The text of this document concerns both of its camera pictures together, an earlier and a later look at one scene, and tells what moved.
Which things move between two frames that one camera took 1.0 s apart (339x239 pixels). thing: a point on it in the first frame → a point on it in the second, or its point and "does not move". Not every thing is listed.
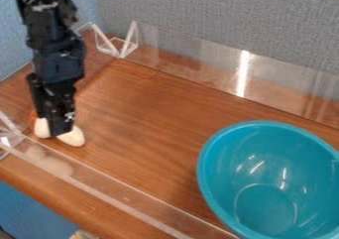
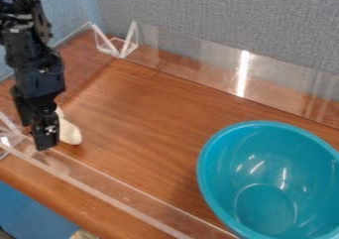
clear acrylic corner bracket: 118,47 does not move
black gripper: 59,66 → 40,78
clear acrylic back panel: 295,87 does not move
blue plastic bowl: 267,180 does not move
